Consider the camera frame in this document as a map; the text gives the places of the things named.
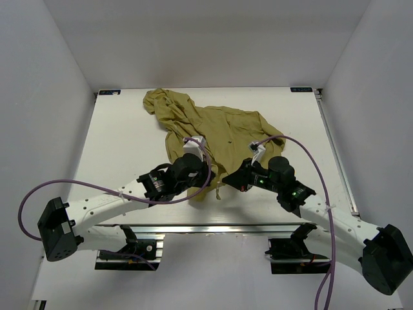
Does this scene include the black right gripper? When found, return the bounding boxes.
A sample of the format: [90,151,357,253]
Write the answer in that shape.
[223,158,281,194]

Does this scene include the olive green jacket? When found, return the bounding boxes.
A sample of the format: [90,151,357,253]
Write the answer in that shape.
[143,88,285,202]

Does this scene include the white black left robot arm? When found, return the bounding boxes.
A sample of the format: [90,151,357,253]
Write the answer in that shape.
[37,154,215,262]

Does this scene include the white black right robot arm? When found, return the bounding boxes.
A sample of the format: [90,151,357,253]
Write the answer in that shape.
[223,156,412,295]

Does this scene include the blue label right corner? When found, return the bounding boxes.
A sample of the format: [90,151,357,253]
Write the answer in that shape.
[290,87,313,93]

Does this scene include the blue label corner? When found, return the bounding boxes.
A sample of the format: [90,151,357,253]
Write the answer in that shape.
[98,89,121,96]
[290,87,313,93]

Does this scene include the blue label left corner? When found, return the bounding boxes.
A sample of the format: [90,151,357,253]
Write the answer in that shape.
[98,89,121,96]

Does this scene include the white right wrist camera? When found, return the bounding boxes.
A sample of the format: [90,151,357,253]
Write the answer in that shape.
[248,141,266,165]

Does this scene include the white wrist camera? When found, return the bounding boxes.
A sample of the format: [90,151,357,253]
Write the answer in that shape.
[183,136,206,162]
[248,141,266,165]

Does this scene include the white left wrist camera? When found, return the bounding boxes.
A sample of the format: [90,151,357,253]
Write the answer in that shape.
[183,136,206,162]

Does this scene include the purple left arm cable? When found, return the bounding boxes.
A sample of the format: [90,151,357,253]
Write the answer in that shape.
[19,137,214,271]

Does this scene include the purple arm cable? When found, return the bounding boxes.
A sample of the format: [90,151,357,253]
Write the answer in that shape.
[19,137,214,271]
[253,135,336,310]

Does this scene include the aluminium front rail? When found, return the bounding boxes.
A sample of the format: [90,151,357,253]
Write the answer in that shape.
[103,222,304,237]

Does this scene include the aluminium rail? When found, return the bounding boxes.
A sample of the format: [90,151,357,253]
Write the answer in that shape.
[313,88,360,217]
[103,222,304,237]

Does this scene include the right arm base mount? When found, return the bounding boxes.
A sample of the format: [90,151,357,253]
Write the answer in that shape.
[265,223,330,274]

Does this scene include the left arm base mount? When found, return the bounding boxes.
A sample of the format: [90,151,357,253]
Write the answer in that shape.
[95,225,163,271]

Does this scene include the aluminium right side rail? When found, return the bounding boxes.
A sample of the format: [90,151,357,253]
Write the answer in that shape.
[313,88,360,217]

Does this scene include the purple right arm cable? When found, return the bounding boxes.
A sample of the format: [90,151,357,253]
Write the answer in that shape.
[253,135,336,310]

